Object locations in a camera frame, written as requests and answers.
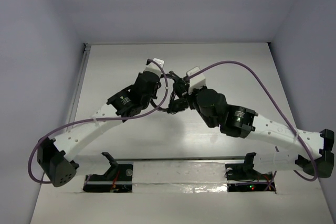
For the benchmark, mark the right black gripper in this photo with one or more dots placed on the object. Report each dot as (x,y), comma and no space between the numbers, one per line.
(195,91)

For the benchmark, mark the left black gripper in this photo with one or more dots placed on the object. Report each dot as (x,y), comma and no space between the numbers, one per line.
(156,85)

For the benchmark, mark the black over-ear headphones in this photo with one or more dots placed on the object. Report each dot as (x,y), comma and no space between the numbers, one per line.
(178,97)

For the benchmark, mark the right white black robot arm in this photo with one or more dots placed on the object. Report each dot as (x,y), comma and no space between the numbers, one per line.
(310,152)

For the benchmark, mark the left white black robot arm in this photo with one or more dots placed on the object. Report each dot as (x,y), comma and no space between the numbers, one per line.
(56,155)

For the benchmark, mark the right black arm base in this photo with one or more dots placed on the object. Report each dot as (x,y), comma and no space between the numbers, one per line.
(242,180)

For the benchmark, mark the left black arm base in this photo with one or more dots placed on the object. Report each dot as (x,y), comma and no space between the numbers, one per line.
(115,180)

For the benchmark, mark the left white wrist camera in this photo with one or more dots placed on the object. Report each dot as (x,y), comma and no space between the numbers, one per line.
(154,66)

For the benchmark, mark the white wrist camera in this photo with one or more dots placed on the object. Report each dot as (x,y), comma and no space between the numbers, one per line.
(154,66)
(195,80)

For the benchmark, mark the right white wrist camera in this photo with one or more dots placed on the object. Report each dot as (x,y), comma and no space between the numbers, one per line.
(195,80)

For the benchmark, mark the aluminium mounting rail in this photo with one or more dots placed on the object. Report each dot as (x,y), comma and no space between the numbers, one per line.
(230,158)

